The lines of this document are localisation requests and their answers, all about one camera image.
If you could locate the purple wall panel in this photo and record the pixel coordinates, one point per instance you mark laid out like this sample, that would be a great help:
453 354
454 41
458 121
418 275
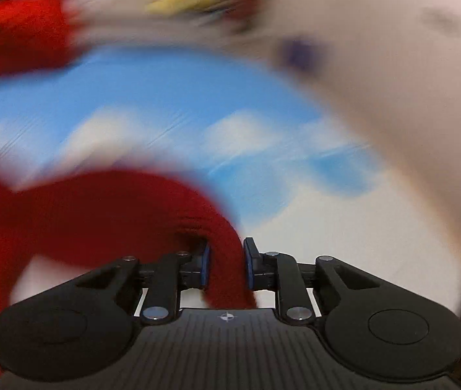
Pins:
299 54

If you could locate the dark red knit sweater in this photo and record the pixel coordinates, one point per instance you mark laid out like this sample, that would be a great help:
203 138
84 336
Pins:
91 219

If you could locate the blue white patterned bed sheet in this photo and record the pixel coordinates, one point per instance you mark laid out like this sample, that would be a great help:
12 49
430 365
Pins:
284 170

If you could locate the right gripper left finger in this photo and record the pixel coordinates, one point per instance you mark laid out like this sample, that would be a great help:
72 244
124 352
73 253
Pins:
86 324

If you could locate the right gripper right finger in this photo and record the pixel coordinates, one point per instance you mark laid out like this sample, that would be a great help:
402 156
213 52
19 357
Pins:
371 326

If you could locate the bright red folded sweater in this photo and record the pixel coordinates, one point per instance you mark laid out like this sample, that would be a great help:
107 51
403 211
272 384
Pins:
34 35

